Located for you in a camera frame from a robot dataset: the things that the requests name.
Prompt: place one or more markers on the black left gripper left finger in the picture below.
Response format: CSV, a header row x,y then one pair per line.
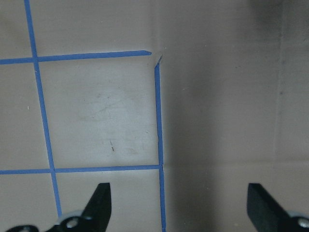
x,y
94,218

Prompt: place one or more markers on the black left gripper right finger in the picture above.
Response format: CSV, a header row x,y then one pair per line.
x,y
267,215

